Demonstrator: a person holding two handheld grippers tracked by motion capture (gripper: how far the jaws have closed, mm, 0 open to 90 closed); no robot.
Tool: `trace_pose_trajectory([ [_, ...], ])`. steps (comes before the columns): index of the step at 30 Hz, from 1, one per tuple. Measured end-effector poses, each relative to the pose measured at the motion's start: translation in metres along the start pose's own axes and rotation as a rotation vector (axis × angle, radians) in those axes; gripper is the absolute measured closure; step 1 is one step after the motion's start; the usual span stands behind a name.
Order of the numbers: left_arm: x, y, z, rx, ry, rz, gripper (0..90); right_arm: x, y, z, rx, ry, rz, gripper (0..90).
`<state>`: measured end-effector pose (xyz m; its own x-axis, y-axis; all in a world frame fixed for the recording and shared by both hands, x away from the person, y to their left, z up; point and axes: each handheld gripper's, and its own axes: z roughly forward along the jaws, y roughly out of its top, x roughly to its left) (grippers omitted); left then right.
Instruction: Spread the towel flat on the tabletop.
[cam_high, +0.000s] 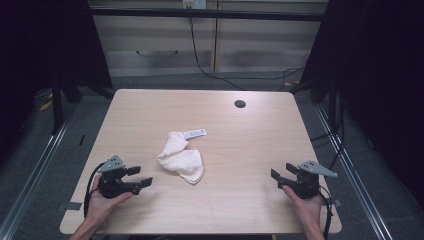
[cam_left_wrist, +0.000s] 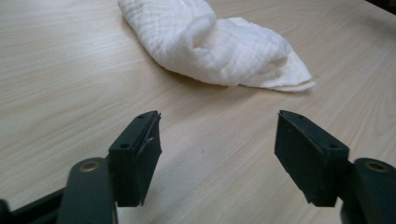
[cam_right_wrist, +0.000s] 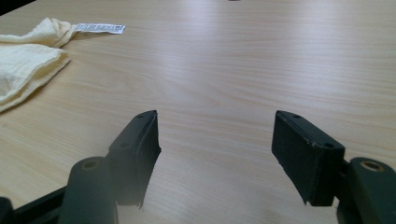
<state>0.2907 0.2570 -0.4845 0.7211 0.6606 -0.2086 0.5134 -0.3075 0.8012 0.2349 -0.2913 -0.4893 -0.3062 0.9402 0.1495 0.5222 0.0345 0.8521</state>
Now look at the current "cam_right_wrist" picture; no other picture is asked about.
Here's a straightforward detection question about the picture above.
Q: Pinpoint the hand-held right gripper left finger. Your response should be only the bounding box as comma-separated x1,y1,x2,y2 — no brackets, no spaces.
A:
106,109,163,209

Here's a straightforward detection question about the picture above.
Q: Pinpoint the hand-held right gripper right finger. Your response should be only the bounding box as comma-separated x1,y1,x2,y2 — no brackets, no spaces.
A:
271,109,347,207

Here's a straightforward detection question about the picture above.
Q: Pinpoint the cream floral muslin cloth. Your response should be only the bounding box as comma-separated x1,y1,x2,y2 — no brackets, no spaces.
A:
0,17,127,113

